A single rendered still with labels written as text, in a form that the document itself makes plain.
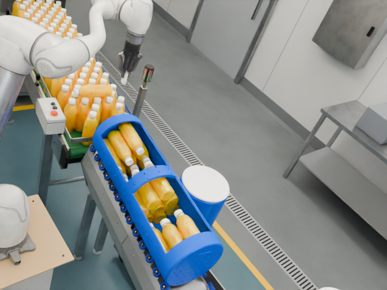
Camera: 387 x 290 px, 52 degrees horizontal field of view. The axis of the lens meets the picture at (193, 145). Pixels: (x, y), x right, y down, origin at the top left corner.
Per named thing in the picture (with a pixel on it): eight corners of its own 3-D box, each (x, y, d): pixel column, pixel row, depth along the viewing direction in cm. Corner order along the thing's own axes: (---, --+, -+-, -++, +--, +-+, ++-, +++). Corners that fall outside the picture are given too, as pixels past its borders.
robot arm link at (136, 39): (124, 24, 184) (121, 36, 187) (131, 34, 178) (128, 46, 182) (141, 26, 189) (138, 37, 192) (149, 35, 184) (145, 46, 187)
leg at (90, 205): (75, 261, 272) (90, 201, 235) (72, 254, 275) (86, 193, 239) (83, 259, 275) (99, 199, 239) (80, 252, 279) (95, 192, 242)
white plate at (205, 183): (217, 209, 205) (216, 211, 206) (236, 183, 227) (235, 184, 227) (173, 181, 210) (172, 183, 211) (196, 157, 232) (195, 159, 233)
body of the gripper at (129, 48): (138, 37, 191) (133, 54, 197) (122, 36, 187) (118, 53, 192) (144, 45, 187) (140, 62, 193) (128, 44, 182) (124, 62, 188)
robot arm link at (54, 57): (92, 42, 139) (60, 26, 140) (59, 60, 125) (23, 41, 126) (87, 73, 147) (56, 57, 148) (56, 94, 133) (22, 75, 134)
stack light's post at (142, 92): (110, 200, 324) (142, 88, 259) (108, 197, 326) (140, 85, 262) (114, 199, 326) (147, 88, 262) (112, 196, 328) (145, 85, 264)
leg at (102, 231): (94, 256, 280) (112, 196, 243) (91, 249, 283) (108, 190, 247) (102, 254, 283) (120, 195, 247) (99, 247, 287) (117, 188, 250)
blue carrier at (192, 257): (155, 293, 165) (184, 250, 151) (85, 152, 215) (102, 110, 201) (205, 278, 183) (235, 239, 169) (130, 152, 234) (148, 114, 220)
